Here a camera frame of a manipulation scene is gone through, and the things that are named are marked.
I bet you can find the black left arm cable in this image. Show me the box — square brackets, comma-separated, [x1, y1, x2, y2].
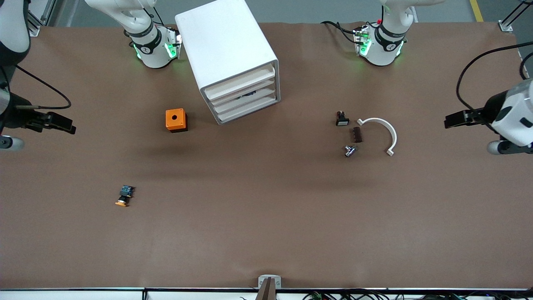
[456, 41, 533, 114]

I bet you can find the orange box with hole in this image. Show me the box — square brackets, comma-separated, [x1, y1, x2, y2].
[165, 108, 188, 133]

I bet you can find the black base cable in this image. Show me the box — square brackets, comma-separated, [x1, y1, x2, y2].
[321, 20, 361, 45]
[142, 0, 165, 25]

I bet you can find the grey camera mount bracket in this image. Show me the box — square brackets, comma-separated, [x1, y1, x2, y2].
[256, 274, 282, 300]

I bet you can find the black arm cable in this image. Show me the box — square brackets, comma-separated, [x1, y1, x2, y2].
[456, 41, 533, 114]
[15, 65, 72, 110]

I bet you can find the white curved bracket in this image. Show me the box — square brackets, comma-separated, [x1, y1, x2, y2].
[357, 117, 398, 157]

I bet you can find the black right base cable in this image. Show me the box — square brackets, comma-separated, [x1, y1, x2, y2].
[142, 0, 165, 25]

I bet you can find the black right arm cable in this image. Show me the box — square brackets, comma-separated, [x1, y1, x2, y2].
[15, 65, 72, 110]

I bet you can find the white table edge rail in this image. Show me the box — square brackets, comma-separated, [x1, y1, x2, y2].
[0, 287, 533, 300]

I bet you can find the black left base cable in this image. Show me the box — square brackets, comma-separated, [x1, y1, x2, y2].
[321, 20, 361, 45]

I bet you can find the aluminium frame post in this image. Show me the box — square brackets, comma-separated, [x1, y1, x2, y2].
[498, 0, 533, 33]
[25, 0, 57, 37]

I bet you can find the orange push button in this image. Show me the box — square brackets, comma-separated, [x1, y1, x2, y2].
[115, 185, 135, 207]

